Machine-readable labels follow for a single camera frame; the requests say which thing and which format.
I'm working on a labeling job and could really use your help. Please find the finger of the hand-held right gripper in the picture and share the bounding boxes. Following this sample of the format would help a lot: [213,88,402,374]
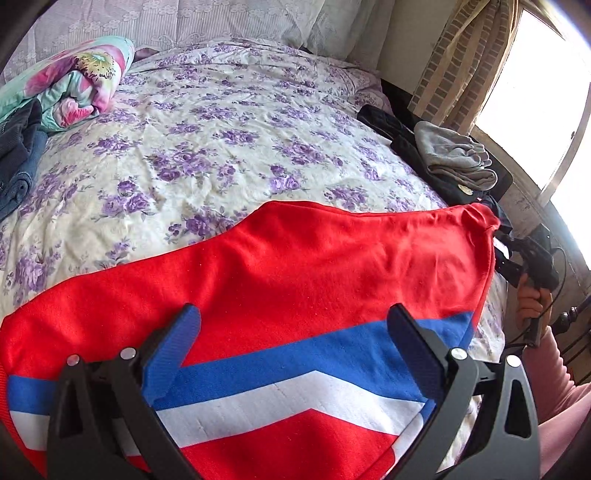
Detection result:
[492,230,527,288]

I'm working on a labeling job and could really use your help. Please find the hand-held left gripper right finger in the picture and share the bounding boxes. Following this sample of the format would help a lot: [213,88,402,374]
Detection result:
[387,303,541,480]

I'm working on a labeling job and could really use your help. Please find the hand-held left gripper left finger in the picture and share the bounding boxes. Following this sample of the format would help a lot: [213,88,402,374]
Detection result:
[46,303,202,480]

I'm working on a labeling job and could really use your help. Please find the red pants with striped band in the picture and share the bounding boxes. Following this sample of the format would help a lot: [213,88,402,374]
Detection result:
[0,200,502,480]

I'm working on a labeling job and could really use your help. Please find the person's right forearm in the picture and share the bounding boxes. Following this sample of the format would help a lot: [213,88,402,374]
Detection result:
[526,320,591,480]

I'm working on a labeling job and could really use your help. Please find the person's right hand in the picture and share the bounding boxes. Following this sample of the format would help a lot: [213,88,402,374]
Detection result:
[516,272,553,334]

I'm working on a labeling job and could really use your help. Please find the black folded clothing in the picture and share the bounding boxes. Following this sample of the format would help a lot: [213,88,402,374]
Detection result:
[358,105,514,205]

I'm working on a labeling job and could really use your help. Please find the grey folded cloth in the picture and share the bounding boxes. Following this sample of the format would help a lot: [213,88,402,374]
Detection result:
[413,121,498,191]

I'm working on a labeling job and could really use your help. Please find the bright window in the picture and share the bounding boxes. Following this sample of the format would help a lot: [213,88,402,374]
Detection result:
[471,4,591,264]

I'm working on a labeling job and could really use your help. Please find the beige brick-pattern curtain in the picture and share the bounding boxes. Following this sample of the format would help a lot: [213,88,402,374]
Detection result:
[411,0,525,136]

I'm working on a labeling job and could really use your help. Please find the purple floral bed sheet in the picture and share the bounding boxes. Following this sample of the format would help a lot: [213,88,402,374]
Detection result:
[0,39,509,464]

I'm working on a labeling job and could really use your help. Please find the light blue folded jeans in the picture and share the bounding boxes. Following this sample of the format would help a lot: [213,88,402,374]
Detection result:
[0,131,49,222]

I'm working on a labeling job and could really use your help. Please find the dark blue folded jeans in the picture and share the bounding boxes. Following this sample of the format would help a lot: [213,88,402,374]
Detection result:
[0,99,44,172]

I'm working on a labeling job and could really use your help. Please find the plain white pillow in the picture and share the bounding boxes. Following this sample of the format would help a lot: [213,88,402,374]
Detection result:
[305,0,399,62]

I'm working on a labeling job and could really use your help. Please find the colourful floral folded blanket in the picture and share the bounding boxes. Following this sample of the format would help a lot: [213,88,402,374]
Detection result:
[0,36,136,132]

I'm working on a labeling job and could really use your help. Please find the white lace pillow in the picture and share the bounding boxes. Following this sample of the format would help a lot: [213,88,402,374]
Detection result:
[4,0,326,52]

